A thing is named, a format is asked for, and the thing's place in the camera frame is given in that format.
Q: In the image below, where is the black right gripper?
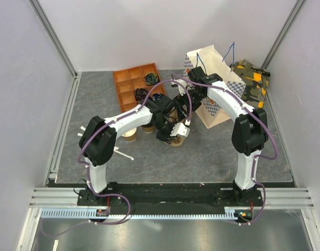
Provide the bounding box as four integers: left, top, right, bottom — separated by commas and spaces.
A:
173, 88, 205, 122

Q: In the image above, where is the paper cup front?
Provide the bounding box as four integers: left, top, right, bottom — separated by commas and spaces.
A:
141, 125, 155, 133

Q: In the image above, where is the paper cup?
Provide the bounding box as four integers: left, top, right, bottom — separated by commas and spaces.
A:
141, 125, 155, 133
122, 128, 137, 142

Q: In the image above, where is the cardboard cup carrier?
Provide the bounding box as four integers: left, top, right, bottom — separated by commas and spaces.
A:
164, 109, 185, 147

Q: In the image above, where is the checkered paper takeout bag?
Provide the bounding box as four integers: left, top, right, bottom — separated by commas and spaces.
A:
183, 45, 246, 129

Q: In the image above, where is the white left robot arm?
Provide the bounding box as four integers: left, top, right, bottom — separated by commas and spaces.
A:
79, 95, 178, 206

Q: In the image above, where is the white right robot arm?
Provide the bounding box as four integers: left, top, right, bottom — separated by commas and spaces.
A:
172, 67, 272, 206

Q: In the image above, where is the blue striped rolled sock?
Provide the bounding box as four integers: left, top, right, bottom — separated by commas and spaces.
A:
152, 93, 164, 101

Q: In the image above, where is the paper cup near tray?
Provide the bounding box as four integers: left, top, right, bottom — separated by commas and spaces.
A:
122, 128, 137, 142

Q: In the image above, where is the dark rolled sock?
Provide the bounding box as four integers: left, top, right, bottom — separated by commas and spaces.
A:
134, 88, 148, 101

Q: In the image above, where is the green blue rolled sock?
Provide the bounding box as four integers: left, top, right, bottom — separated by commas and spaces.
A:
145, 73, 160, 86

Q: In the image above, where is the orange compartment tray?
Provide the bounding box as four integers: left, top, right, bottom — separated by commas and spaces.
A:
113, 63, 167, 112

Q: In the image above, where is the camouflage cloth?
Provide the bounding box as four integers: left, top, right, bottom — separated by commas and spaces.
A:
230, 60, 271, 108

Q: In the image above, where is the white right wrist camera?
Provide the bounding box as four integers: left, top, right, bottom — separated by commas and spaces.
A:
171, 79, 188, 96

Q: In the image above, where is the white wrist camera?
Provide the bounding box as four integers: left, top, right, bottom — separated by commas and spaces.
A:
171, 79, 188, 96
170, 120, 191, 138

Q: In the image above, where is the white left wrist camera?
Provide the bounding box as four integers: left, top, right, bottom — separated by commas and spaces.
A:
170, 120, 191, 138

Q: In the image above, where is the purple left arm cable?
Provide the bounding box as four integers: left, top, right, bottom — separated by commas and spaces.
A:
40, 83, 194, 237

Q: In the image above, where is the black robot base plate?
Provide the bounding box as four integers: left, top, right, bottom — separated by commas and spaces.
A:
77, 182, 262, 215

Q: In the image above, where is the grey slotted cable duct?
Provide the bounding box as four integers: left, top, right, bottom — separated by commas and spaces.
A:
40, 207, 239, 220

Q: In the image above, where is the aluminium frame rail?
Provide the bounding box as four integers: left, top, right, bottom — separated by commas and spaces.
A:
29, 187, 314, 209

